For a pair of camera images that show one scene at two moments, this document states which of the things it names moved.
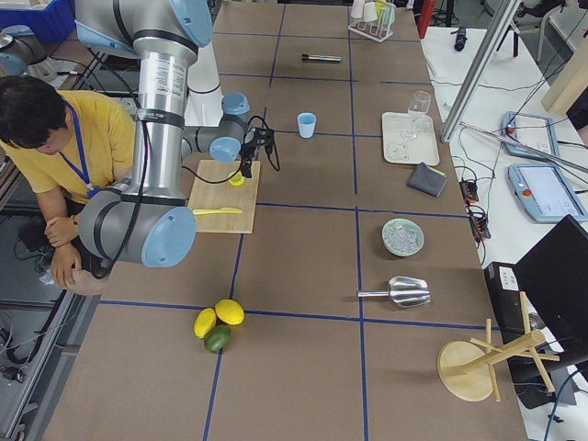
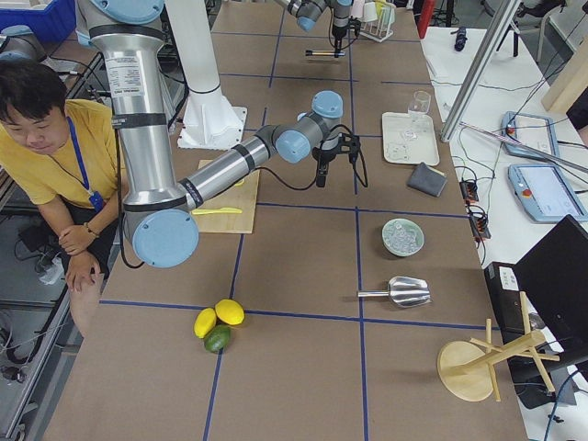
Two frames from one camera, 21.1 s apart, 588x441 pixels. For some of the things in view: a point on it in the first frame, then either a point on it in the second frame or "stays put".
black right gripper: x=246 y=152 → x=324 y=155
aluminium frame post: x=480 y=69 stays put
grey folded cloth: x=427 y=179 stays put
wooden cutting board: x=211 y=189 stays put
